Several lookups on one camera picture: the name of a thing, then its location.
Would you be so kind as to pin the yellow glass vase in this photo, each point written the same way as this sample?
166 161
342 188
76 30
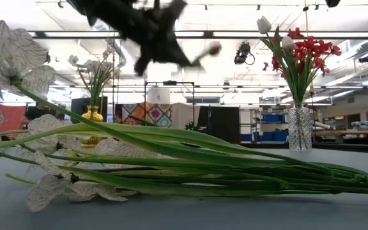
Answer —
92 114

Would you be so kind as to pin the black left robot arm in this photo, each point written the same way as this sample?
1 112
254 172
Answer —
104 9

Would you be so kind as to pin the black hanging overhead camera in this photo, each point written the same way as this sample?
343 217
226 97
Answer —
243 52

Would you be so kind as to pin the colourful patchwork quilt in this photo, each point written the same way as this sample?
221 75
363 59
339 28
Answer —
155 115

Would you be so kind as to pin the clear crystal glass vase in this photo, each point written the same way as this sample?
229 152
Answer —
299 127

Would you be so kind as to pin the black panel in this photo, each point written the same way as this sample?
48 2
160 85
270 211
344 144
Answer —
219 124

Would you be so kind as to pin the wide blue storage bin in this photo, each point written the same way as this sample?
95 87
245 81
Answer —
273 136

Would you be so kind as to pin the black overhead frame bar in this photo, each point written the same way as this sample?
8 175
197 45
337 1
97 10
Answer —
208 33

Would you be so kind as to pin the person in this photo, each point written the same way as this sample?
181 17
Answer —
40 111

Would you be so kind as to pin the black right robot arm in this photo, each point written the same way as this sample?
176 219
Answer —
332 2

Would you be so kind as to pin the black metal frame stand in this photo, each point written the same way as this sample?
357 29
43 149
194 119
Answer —
170 82

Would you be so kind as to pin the white cylinder shade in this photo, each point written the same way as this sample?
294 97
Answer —
158 96

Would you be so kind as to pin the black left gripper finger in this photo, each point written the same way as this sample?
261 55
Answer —
143 64
187 60

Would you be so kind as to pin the black background robot arm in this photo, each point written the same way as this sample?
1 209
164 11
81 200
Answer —
191 127

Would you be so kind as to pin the large white veined flower bunch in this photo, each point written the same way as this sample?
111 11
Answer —
187 154

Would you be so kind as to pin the black ceiling spot lamp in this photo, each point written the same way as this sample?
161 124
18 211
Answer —
48 57

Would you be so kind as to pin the red tulip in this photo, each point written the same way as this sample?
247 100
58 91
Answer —
215 48

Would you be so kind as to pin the red flower bunch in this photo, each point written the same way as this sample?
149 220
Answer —
315 51

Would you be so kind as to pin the wooden background table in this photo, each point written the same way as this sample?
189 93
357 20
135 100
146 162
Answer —
350 132

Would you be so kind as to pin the small blue storage bin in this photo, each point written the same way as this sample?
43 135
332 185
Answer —
271 118

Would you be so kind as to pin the black monitor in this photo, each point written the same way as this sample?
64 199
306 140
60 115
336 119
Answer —
78 110

